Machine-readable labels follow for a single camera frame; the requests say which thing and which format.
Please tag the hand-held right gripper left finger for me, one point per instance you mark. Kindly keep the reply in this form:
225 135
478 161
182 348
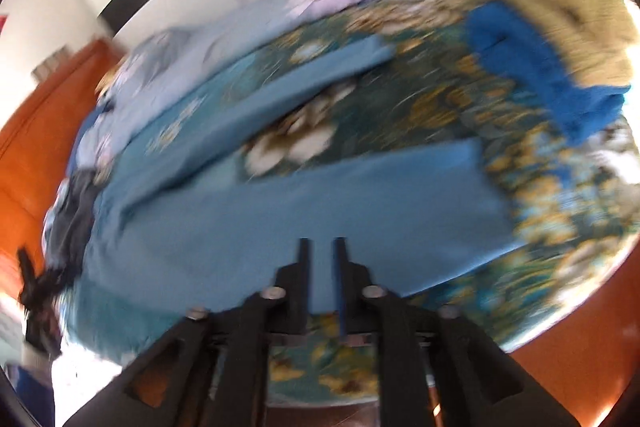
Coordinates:
302 282

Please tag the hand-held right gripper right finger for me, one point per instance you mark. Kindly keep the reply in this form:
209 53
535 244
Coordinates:
342 287

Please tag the light blue knit sweater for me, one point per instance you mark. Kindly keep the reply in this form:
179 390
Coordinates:
300 207

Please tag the grey sweater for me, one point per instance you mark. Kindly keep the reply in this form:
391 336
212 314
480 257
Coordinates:
80 212

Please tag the orange wooden headboard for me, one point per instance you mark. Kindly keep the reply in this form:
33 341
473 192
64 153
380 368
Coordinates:
30 157

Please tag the teal floral blanket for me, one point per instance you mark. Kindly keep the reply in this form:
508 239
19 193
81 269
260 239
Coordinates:
425 117

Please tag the light blue floral quilt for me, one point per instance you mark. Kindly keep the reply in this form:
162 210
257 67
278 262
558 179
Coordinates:
225 42

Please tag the dark blue knit sweater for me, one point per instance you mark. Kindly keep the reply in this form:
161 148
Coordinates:
525 57

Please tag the mustard knit sweater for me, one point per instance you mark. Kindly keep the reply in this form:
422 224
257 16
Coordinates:
550 7

